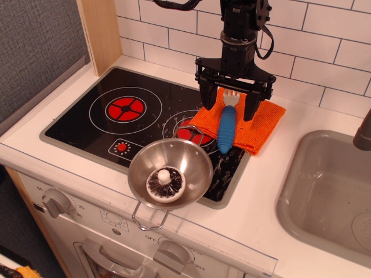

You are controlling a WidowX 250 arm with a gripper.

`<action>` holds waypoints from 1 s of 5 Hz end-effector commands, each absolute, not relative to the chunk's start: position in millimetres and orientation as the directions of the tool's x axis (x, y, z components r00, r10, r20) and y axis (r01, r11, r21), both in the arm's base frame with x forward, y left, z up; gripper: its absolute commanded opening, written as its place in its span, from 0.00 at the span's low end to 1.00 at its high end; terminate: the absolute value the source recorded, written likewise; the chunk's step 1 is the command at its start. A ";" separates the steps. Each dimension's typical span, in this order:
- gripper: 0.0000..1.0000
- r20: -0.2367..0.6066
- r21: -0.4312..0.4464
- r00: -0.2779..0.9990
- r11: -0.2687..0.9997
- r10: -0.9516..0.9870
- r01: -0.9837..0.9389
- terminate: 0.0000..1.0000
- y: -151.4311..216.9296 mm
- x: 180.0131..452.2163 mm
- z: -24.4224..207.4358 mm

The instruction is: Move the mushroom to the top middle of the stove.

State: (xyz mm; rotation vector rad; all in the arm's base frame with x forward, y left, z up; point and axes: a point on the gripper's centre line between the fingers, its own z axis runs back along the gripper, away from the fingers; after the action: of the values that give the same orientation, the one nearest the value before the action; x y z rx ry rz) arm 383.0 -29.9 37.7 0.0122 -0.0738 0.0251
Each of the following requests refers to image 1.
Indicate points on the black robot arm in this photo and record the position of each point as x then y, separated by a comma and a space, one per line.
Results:
242, 22

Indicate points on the grey timer knob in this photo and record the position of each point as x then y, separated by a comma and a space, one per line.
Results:
55, 202

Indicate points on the black toy stove top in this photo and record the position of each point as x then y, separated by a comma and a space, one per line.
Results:
125, 111

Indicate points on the grey faucet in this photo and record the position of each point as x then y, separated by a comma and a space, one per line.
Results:
362, 138

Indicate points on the blue handled toy fork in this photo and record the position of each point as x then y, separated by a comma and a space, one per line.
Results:
226, 130

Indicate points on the white brown toy mushroom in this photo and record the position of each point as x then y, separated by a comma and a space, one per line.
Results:
166, 184

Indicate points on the orange black striped object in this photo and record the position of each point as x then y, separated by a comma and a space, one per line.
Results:
20, 272

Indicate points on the grey oven knob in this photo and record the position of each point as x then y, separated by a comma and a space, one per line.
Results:
172, 256

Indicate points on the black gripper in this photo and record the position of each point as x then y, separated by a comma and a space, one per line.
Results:
235, 70

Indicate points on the light wooden post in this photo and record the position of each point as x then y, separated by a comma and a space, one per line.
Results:
100, 26

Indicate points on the orange knitted cloth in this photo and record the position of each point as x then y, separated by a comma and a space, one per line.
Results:
249, 136

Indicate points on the stainless steel bowl pan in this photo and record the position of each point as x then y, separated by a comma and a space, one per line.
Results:
185, 155

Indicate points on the grey plastic sink basin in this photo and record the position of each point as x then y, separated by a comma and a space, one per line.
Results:
325, 199

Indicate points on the grey oven door handle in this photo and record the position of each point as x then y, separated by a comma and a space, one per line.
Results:
101, 264

